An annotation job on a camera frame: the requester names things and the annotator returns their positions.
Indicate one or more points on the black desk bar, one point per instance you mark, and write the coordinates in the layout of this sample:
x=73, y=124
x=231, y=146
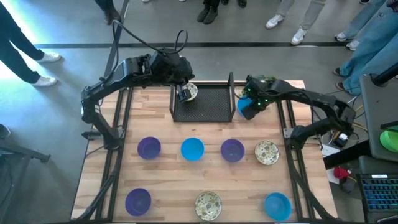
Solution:
x=345, y=157

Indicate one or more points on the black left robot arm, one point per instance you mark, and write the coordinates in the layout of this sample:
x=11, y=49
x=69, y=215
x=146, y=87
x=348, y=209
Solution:
x=124, y=73

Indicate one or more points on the person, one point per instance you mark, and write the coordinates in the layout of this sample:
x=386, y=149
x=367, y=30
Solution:
x=363, y=21
x=242, y=3
x=12, y=53
x=373, y=53
x=109, y=14
x=311, y=12
x=207, y=14

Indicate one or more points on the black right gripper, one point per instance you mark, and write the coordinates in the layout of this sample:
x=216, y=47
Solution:
x=259, y=90

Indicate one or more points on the grey side desk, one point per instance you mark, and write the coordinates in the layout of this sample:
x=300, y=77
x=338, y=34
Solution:
x=376, y=118

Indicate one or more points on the black tripod stand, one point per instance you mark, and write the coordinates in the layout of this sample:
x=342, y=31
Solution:
x=28, y=154

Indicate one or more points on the black mesh tray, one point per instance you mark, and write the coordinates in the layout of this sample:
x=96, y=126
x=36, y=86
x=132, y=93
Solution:
x=211, y=105

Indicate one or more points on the white paper sheet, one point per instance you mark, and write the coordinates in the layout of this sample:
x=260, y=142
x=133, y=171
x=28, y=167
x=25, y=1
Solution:
x=328, y=151

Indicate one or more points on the black metal rig frame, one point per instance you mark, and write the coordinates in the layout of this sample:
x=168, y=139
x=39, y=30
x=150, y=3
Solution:
x=295, y=186
x=113, y=179

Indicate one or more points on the purple plastic mini bowl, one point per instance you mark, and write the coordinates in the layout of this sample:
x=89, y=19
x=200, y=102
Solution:
x=149, y=148
x=138, y=202
x=232, y=150

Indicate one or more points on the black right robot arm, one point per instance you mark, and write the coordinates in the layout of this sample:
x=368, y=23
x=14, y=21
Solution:
x=311, y=96

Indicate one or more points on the green round disc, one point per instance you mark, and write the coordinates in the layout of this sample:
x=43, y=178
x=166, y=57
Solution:
x=390, y=141

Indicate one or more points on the black round pole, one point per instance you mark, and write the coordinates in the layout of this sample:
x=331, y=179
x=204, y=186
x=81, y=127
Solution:
x=385, y=77

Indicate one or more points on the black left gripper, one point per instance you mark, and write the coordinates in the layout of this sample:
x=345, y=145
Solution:
x=174, y=70

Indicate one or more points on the blue plastic mini bowl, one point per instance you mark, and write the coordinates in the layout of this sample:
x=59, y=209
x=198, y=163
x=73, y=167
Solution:
x=192, y=149
x=242, y=102
x=277, y=206

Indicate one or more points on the red soft object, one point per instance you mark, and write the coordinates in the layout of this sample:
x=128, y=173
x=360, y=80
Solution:
x=340, y=173

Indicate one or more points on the speckled beige mini bowl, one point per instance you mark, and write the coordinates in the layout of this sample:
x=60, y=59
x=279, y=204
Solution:
x=193, y=88
x=208, y=206
x=266, y=152

